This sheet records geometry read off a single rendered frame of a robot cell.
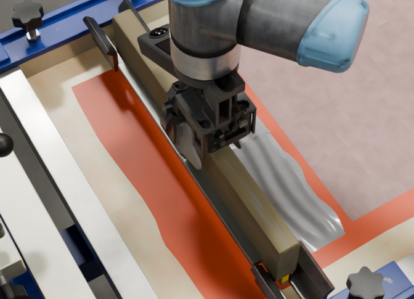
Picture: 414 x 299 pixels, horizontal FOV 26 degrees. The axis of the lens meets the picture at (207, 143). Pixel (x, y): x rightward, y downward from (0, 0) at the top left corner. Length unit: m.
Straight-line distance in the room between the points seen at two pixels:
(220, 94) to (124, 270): 0.28
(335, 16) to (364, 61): 0.49
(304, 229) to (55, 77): 0.42
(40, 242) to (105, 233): 0.09
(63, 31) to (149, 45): 0.27
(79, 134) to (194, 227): 0.21
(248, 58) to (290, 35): 0.47
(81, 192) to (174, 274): 0.16
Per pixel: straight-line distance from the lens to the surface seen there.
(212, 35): 0.87
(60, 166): 1.18
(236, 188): 1.05
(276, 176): 1.19
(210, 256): 1.14
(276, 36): 0.84
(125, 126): 1.24
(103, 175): 1.20
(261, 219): 1.03
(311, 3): 0.84
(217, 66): 0.92
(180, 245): 1.15
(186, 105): 1.00
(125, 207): 1.18
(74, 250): 1.20
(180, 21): 0.88
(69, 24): 1.30
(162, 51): 1.03
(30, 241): 1.07
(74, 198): 1.15
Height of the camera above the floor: 1.99
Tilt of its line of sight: 58 degrees down
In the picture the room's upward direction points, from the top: straight up
